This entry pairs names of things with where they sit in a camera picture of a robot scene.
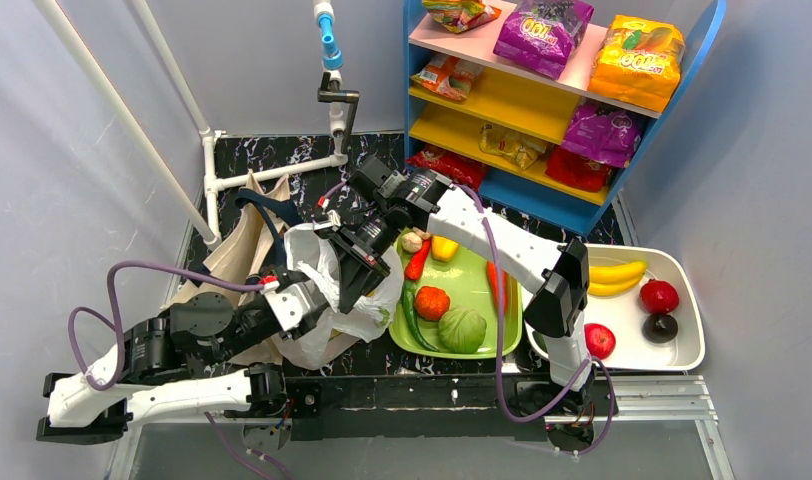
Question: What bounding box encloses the white pvc pipe frame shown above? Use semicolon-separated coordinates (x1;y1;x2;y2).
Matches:
33;0;350;248

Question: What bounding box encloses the orange noodle packet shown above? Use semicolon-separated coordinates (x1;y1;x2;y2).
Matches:
410;53;484;102

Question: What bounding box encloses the purple snack bag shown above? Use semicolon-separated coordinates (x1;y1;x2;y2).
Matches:
560;99;648;168
493;0;594;80

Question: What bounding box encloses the red snack packet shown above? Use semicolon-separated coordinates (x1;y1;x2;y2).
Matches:
545;147;615;193
406;144;488;191

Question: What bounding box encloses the white plastic tray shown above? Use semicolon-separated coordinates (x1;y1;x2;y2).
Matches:
525;245;707;373

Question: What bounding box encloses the floral canvas tote bag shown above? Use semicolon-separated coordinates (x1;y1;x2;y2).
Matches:
164;172;361;367

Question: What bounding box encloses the black clamp on pipe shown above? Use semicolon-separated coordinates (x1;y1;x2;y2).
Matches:
317;69;360;155

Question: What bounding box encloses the red snack packet left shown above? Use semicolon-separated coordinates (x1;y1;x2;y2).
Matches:
406;144;488;191

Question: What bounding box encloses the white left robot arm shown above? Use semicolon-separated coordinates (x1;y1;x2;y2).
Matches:
36;282;329;445

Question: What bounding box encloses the colourful blue shelf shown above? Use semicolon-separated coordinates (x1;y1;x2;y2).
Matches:
402;0;728;238

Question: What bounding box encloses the yellow banana bunch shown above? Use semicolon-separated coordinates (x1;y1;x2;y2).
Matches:
588;261;647;297

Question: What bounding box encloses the green cabbage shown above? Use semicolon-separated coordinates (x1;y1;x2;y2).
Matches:
438;307;487;354

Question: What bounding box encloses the garlic bulb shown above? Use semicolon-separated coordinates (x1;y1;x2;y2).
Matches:
413;228;432;240
400;231;424;254

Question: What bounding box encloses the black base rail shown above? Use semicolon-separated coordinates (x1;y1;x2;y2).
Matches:
284;374;611;441

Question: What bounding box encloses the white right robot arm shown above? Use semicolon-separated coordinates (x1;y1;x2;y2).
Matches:
318;163;592;392

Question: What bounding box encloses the dark mangosteen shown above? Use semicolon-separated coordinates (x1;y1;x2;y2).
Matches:
642;314;679;344

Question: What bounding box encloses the yellow bell pepper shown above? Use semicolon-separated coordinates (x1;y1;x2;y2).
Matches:
431;235;459;263

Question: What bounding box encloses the orange green snack bag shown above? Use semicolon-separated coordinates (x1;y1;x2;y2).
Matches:
421;0;502;34

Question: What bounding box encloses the red snack packet right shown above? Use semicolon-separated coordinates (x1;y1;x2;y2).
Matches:
545;147;615;193

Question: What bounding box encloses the purple snack bag top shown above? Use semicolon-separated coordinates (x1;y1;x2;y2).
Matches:
493;0;594;80

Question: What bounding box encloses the green chili pepper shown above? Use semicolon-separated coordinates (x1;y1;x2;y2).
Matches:
400;280;438;352

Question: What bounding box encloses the orange pumpkin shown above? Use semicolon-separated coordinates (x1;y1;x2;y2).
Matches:
413;286;451;322

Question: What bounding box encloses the small red chili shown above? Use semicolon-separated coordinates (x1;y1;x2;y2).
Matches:
404;240;431;282

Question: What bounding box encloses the yellow snack bag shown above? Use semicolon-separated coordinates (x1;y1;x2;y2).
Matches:
588;15;685;113

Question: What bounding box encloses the yellow clear snack packet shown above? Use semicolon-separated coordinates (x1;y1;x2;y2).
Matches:
479;123;551;169

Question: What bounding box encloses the purple snack bag lower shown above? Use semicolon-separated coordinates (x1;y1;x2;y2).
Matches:
560;99;648;168

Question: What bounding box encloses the orange carrot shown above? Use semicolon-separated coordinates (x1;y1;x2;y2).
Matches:
486;261;506;313

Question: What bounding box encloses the white plastic grocery bag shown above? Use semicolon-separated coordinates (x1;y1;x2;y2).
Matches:
272;223;404;370

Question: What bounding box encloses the red apple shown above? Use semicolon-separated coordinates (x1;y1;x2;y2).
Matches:
584;323;616;360

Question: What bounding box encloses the red pomegranate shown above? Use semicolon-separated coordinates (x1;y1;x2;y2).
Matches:
639;280;680;314

